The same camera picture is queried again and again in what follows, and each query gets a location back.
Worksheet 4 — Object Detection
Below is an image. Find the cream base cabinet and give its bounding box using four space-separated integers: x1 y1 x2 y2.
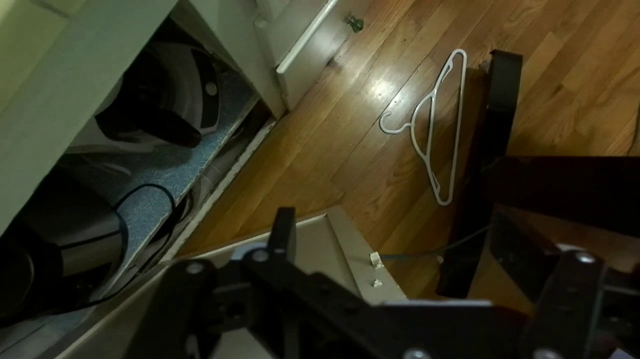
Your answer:
0 0 291 236

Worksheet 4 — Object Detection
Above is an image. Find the blue shelf liner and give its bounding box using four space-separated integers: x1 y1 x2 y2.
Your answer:
109 82 258 269

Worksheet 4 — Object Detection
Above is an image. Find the cream base cabinet door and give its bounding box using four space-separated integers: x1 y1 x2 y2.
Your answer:
57 206 411 359

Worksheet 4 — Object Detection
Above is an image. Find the white wire clothes hanger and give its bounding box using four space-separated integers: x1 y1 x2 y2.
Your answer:
376 46 470 210

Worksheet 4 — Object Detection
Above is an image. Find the white cabinet door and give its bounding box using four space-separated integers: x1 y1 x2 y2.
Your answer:
255 0 369 112

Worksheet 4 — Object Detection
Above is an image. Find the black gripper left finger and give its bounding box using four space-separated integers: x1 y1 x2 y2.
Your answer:
124 206 300 359

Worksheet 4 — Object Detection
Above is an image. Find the black appliance cord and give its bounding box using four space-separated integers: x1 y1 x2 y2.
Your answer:
66 182 185 309

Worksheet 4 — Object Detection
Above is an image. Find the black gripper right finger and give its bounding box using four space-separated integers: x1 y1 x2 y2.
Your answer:
528 247 610 359

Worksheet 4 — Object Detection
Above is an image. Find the steel cooking appliance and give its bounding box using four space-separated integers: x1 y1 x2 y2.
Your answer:
0 184 130 325

